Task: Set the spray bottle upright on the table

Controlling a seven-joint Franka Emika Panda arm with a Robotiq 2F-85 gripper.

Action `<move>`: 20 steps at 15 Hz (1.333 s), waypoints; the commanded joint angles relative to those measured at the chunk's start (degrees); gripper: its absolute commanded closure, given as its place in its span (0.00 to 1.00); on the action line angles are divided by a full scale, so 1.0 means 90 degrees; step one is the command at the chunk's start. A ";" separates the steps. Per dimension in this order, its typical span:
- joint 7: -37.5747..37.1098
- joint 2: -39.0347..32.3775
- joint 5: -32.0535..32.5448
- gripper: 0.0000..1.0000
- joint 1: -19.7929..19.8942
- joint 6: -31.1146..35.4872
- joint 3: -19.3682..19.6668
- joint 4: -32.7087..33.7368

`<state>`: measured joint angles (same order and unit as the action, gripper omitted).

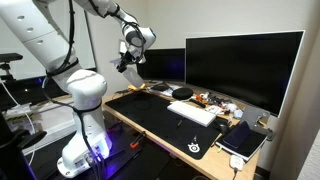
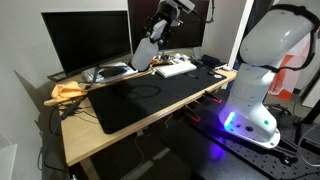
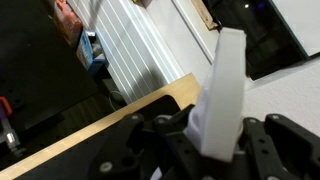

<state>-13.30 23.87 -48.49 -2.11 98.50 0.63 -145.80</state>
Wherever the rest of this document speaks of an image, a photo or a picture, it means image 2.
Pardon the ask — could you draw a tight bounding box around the red white sign board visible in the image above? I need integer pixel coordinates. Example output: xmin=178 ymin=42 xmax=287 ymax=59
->
xmin=268 ymin=41 xmax=314 ymax=101

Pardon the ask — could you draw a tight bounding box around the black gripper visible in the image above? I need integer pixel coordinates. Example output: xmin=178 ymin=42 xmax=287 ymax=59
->
xmin=143 ymin=0 xmax=183 ymax=47

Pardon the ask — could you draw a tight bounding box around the black desk mat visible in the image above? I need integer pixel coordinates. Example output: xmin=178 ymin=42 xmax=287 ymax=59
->
xmin=86 ymin=66 xmax=228 ymax=135

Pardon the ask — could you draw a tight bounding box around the small colourful parts pile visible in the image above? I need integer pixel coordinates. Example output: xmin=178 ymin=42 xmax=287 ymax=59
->
xmin=151 ymin=51 xmax=194 ymax=67

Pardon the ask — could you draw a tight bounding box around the black wide monitor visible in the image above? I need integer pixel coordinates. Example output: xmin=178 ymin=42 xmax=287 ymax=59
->
xmin=40 ymin=10 xmax=132 ymax=83

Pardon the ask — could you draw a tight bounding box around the white hanging cable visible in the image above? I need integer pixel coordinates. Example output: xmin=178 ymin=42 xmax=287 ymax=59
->
xmin=134 ymin=129 xmax=147 ymax=165

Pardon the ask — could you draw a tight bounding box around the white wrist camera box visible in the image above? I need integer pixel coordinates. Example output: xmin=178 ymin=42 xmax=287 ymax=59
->
xmin=175 ymin=0 xmax=197 ymax=14

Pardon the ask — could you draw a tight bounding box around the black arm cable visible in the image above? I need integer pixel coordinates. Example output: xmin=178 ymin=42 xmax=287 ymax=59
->
xmin=242 ymin=3 xmax=320 ymax=73

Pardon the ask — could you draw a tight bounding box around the orange cloth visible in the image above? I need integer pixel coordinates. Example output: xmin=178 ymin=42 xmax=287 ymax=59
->
xmin=43 ymin=80 xmax=88 ymax=108

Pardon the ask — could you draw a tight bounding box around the black camera cable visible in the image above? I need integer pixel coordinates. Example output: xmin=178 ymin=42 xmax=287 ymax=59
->
xmin=194 ymin=0 xmax=216 ymax=24

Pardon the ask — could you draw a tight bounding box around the white floor cable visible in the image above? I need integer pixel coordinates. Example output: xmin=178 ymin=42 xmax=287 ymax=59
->
xmin=297 ymin=123 xmax=320 ymax=168

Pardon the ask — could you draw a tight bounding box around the black tall monitor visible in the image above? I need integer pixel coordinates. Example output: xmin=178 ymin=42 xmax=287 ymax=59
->
xmin=127 ymin=0 xmax=210 ymax=55

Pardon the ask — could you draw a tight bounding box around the white vertical beam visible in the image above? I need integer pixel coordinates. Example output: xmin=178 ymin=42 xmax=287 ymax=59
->
xmin=226 ymin=0 xmax=255 ymax=69

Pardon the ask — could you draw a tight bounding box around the black power adapter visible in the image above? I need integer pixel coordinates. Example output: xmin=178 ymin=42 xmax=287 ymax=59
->
xmin=59 ymin=99 xmax=83 ymax=121

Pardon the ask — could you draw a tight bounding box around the silver laptop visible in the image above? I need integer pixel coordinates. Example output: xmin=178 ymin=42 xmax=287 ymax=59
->
xmin=81 ymin=61 xmax=139 ymax=84

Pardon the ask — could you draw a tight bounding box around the black orange clamp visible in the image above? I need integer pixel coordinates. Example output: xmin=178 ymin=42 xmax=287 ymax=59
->
xmin=203 ymin=90 xmax=223 ymax=104
xmin=184 ymin=104 xmax=202 ymax=123

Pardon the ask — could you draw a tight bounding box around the black thin cable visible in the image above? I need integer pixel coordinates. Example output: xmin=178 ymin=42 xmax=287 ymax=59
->
xmin=37 ymin=103 xmax=99 ymax=174

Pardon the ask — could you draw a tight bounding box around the white translucent box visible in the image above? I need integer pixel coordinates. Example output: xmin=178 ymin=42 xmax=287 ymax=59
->
xmin=0 ymin=143 xmax=19 ymax=180

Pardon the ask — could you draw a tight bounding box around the black pouch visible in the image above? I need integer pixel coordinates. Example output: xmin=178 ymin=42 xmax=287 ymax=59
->
xmin=98 ymin=65 xmax=129 ymax=79

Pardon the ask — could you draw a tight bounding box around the white keyboard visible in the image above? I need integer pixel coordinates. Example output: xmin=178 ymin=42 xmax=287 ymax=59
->
xmin=155 ymin=60 xmax=198 ymax=79

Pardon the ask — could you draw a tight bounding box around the white spray bottle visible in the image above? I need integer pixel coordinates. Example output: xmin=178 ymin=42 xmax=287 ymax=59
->
xmin=130 ymin=19 xmax=168 ymax=72

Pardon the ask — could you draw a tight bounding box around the black tripod stand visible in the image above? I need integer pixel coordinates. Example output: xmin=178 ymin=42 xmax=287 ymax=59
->
xmin=292 ymin=76 xmax=320 ymax=146

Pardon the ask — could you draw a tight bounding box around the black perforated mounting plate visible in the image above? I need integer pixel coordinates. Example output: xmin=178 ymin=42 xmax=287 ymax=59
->
xmin=186 ymin=89 xmax=320 ymax=180

